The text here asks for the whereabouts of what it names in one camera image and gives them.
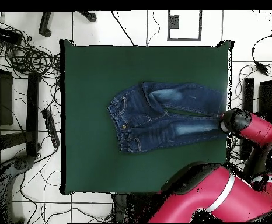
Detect blue denim jeans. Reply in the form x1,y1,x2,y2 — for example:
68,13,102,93
106,80,228,154

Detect dark green table cloth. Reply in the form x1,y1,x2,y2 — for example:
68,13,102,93
59,39,234,196

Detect black power strip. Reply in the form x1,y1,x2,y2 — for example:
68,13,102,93
41,109,61,148

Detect black chair leg with caster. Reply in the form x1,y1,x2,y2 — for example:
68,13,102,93
38,11,53,38
78,10,97,23

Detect black power adapter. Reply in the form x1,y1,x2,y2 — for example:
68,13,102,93
254,61,270,76

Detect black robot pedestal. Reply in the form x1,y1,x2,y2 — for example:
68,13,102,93
111,193,151,223

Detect grey square frame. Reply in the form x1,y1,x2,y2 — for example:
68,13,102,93
166,10,203,42

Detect black stand frame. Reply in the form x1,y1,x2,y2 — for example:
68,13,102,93
240,59,272,162
0,52,43,162

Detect tangle of black cables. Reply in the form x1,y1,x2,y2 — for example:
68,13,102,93
0,17,62,80

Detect black box with cables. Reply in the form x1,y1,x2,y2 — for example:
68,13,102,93
0,26,23,44

